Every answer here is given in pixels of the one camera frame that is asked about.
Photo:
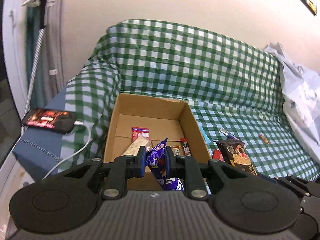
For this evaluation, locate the black smartphone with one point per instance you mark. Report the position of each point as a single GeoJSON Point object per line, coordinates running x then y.
{"type": "Point", "coordinates": [50, 119]}

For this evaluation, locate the blue pillow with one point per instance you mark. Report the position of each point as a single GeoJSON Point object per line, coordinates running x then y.
{"type": "Point", "coordinates": [38, 150]}

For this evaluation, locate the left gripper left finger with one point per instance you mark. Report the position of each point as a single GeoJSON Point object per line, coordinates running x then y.
{"type": "Point", "coordinates": [117, 173]}

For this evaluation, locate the dark brown snack packet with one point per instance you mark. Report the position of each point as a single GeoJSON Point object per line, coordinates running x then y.
{"type": "Point", "coordinates": [234, 153]}

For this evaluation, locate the yellow wafer bar wrapper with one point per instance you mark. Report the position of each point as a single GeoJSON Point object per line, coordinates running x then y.
{"type": "Point", "coordinates": [176, 150]}

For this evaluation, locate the red Nescafe coffee stick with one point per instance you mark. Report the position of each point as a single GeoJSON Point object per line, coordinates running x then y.
{"type": "Point", "coordinates": [186, 148]}

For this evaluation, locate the white crumpled sheet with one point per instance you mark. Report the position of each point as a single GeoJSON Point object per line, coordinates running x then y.
{"type": "Point", "coordinates": [300, 89]}

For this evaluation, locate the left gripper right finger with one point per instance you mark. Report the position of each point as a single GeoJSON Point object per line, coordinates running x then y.
{"type": "Point", "coordinates": [187, 169]}

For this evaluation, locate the large red snack packet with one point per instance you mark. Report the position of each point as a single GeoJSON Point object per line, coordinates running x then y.
{"type": "Point", "coordinates": [141, 135]}

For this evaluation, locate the purple pink candy bar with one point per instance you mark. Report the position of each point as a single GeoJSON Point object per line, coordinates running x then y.
{"type": "Point", "coordinates": [231, 136]}

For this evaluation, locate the grey curtain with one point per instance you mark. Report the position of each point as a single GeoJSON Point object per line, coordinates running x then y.
{"type": "Point", "coordinates": [49, 78]}

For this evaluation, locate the brown cardboard box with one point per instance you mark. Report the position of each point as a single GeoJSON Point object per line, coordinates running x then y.
{"type": "Point", "coordinates": [165, 118]}

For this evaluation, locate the purple chocolate bar wrapper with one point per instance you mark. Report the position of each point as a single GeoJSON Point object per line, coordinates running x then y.
{"type": "Point", "coordinates": [156, 162]}

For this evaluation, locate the green checkered sofa cover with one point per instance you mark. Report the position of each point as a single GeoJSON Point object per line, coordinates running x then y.
{"type": "Point", "coordinates": [226, 82]}

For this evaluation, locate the small red snack packet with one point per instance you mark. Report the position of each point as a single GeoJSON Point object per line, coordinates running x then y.
{"type": "Point", "coordinates": [217, 155]}

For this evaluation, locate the light blue stick packet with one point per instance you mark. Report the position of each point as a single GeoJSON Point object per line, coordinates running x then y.
{"type": "Point", "coordinates": [205, 136]}

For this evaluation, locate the clear pack beige crackers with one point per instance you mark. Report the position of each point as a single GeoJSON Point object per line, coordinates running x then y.
{"type": "Point", "coordinates": [135, 146]}

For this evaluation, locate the small orange candy packet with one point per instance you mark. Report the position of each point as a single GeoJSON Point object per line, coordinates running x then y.
{"type": "Point", "coordinates": [264, 139]}

